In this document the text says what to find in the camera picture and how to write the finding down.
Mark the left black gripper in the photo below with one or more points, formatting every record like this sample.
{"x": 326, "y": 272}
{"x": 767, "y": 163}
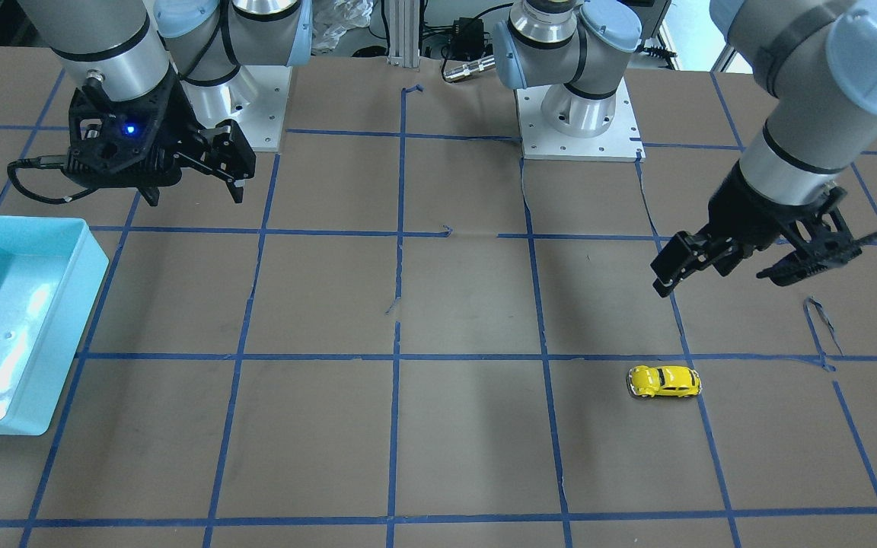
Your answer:
{"x": 743, "y": 208}

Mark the light blue plastic bin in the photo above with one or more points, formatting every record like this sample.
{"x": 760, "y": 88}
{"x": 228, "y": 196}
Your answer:
{"x": 51, "y": 270}

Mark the yellow beetle toy car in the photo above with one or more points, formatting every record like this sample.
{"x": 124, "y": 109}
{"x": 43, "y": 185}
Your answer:
{"x": 650, "y": 381}

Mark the aluminium frame post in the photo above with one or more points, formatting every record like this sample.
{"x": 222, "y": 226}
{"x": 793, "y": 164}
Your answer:
{"x": 403, "y": 32}

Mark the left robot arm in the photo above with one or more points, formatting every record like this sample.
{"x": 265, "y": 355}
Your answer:
{"x": 566, "y": 61}

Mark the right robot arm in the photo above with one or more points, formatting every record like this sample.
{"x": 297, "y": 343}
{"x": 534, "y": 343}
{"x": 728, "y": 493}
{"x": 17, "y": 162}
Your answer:
{"x": 133, "y": 46}

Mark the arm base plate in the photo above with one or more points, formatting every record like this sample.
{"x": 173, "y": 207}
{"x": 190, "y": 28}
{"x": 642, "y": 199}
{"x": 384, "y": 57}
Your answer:
{"x": 557, "y": 125}
{"x": 254, "y": 96}

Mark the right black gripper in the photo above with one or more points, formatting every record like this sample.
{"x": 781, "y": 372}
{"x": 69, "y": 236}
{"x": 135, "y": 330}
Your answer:
{"x": 185, "y": 129}

